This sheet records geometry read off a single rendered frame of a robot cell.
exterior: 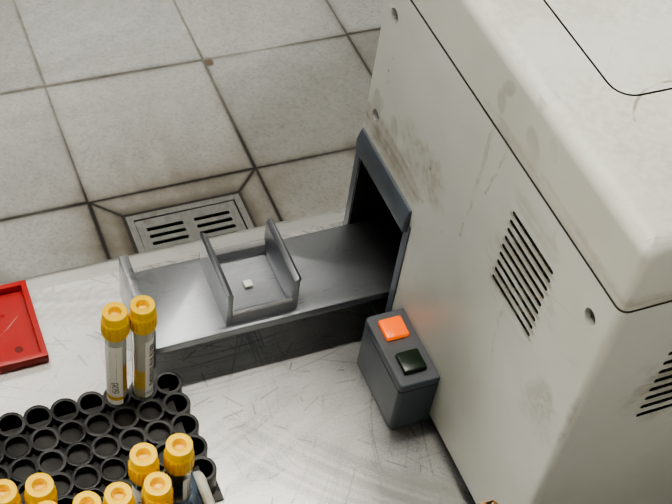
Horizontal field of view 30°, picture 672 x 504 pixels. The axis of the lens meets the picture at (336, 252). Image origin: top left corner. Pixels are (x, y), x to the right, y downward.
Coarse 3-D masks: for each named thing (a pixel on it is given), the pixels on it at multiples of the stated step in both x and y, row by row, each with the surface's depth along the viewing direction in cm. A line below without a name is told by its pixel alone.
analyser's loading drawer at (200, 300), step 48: (288, 240) 88; (336, 240) 89; (384, 240) 89; (144, 288) 84; (192, 288) 84; (240, 288) 85; (288, 288) 84; (336, 288) 86; (384, 288) 86; (192, 336) 82
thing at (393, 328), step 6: (390, 318) 83; (396, 318) 83; (384, 324) 82; (390, 324) 82; (396, 324) 82; (402, 324) 83; (384, 330) 82; (390, 330) 82; (396, 330) 82; (402, 330) 82; (390, 336) 82; (396, 336) 82; (402, 336) 82
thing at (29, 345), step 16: (0, 288) 87; (16, 288) 87; (0, 304) 86; (16, 304) 87; (32, 304) 86; (0, 320) 86; (16, 320) 86; (32, 320) 85; (0, 336) 85; (16, 336) 85; (32, 336) 85; (0, 352) 84; (16, 352) 84; (32, 352) 84; (0, 368) 82; (16, 368) 83
